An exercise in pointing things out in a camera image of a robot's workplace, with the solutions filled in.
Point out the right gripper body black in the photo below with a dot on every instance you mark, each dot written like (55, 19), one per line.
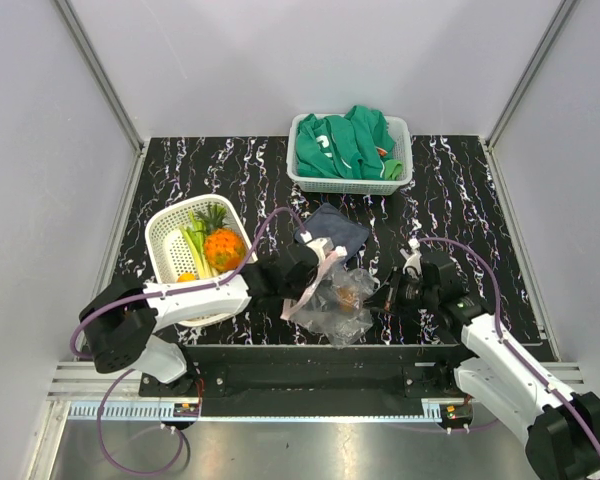
(406, 292)

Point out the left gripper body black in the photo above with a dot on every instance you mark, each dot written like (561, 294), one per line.
(292, 291)

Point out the fake brown pastry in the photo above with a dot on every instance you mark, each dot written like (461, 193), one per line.
(348, 299)

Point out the clear zip top bag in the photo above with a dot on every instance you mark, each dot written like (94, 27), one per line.
(318, 311)

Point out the fake pineapple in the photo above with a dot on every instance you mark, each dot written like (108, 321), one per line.
(223, 248)

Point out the fake green onion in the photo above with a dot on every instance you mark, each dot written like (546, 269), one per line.
(194, 235)

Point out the fake orange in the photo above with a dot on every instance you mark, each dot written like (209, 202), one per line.
(187, 277)

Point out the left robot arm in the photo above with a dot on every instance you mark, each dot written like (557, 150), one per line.
(121, 322)

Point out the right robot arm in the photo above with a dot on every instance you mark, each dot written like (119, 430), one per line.
(558, 427)

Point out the dark blue cloth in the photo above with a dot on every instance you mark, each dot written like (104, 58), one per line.
(328, 222)

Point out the white perforated basket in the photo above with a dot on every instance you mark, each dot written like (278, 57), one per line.
(170, 257)

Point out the green clothing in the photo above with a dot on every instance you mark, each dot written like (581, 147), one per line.
(355, 146)

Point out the grey plastic basket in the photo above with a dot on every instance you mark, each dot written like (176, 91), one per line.
(398, 130)

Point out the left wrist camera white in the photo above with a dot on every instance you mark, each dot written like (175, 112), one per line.
(322, 246)

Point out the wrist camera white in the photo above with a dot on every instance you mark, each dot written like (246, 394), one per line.
(412, 257)
(322, 246)

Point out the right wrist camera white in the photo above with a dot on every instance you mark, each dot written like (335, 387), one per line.
(412, 257)

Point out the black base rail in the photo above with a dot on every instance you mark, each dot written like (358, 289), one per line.
(310, 382)

